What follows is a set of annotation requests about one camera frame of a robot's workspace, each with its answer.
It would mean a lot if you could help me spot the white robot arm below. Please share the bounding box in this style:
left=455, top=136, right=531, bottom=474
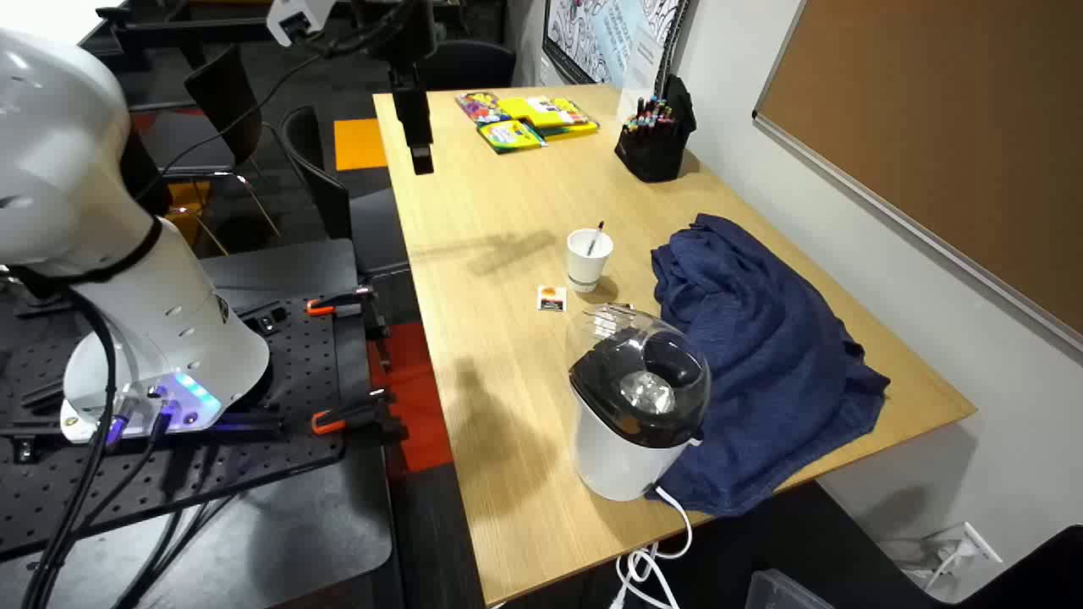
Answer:
left=0, top=30, right=271, bottom=444

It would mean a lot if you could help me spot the white paper cup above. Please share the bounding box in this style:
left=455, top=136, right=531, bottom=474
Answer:
left=566, top=230, right=613, bottom=290

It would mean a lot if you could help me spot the black pen holder with markers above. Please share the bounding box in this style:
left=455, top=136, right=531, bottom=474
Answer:
left=616, top=73, right=697, bottom=181

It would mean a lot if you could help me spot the small orange white packet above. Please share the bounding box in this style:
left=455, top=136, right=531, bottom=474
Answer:
left=534, top=284, right=566, bottom=310

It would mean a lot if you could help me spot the white black popcorn machine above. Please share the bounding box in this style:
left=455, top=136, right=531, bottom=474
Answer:
left=569, top=306, right=711, bottom=501

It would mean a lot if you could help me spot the green yellow crayon box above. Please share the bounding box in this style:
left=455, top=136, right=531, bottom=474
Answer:
left=477, top=121, right=546, bottom=154

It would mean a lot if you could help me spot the orange black clamp lower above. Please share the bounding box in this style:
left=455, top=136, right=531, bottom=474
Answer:
left=307, top=389, right=405, bottom=444

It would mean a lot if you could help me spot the orange black clamp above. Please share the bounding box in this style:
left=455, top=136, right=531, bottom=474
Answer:
left=304, top=288, right=376, bottom=319
left=307, top=389, right=405, bottom=444

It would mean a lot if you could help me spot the orange black clamp upper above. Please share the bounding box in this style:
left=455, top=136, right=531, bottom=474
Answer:
left=304, top=288, right=376, bottom=319

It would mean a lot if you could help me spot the colourful marker box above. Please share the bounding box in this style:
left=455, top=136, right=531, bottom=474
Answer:
left=457, top=91, right=506, bottom=126

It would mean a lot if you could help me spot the orange paper sheet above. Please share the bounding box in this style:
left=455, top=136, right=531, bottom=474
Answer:
left=332, top=117, right=385, bottom=171

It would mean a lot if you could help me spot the dark blue cloth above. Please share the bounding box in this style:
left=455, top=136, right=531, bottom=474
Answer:
left=651, top=212, right=892, bottom=516

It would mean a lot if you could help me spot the whiteboard with drawings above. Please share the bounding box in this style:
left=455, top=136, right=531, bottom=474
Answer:
left=541, top=0, right=694, bottom=99

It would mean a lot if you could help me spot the black office chair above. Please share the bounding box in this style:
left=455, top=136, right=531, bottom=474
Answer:
left=279, top=104, right=394, bottom=237

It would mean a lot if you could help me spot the brown cork board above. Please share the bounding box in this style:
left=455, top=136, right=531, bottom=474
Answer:
left=755, top=0, right=1083, bottom=353

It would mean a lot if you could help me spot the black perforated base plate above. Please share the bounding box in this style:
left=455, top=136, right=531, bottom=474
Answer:
left=0, top=294, right=376, bottom=560

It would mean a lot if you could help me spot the white power cable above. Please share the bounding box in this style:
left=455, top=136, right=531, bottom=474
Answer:
left=609, top=483, right=697, bottom=609

